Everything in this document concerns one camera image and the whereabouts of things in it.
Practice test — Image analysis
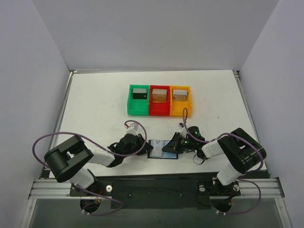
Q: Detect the red plastic bin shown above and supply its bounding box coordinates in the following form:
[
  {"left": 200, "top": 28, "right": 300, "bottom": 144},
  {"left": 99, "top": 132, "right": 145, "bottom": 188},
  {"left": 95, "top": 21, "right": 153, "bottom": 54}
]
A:
[{"left": 149, "top": 85, "right": 171, "bottom": 116}]

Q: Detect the white VIP card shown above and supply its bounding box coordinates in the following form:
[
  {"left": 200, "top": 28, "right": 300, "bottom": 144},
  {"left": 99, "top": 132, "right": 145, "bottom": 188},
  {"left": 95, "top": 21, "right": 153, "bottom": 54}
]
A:
[{"left": 150, "top": 140, "right": 164, "bottom": 158}]

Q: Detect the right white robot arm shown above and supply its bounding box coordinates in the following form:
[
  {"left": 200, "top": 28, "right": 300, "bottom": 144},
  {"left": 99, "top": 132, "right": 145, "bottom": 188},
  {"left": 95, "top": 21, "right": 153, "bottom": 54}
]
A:
[{"left": 162, "top": 126, "right": 266, "bottom": 186}]

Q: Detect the black leather card holder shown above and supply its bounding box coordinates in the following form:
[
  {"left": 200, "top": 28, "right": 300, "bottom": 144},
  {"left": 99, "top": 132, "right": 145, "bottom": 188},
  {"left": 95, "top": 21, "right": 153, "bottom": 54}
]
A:
[{"left": 147, "top": 140, "right": 178, "bottom": 160}]

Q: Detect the aluminium frame rail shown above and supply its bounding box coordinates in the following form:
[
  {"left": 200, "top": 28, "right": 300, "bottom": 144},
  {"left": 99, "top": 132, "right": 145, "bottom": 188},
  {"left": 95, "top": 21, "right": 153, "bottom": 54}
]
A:
[{"left": 27, "top": 70, "right": 74, "bottom": 200}]

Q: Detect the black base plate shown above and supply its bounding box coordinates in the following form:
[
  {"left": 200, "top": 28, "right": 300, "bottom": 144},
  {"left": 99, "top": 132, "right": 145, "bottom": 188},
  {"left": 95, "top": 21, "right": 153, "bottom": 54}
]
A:
[{"left": 70, "top": 172, "right": 240, "bottom": 212}]

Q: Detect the green plastic bin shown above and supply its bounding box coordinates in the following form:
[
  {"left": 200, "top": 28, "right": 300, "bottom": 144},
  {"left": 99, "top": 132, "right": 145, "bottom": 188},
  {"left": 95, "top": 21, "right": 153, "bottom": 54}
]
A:
[{"left": 127, "top": 85, "right": 150, "bottom": 116}]

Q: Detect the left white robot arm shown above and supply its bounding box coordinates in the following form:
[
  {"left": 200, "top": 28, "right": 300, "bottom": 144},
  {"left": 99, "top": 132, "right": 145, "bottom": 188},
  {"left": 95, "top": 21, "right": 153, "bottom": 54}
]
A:
[{"left": 44, "top": 133, "right": 153, "bottom": 189}]

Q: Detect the orange plastic bin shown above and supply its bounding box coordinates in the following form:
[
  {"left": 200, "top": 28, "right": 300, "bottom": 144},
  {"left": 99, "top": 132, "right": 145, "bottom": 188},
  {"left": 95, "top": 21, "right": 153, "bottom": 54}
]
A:
[{"left": 170, "top": 85, "right": 192, "bottom": 117}]

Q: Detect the brown card stack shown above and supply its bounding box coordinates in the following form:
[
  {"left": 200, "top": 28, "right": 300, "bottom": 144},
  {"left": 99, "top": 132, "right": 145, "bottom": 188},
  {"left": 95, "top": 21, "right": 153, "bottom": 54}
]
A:
[{"left": 152, "top": 89, "right": 167, "bottom": 103}]

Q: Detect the black card stack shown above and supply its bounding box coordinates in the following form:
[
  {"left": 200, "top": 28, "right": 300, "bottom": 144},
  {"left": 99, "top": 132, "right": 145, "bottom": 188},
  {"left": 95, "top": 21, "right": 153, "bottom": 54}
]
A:
[{"left": 132, "top": 88, "right": 148, "bottom": 100}]

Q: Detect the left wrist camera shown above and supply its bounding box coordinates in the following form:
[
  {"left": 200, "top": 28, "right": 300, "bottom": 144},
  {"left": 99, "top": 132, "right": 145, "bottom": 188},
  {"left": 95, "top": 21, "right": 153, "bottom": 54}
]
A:
[{"left": 126, "top": 123, "right": 139, "bottom": 135}]

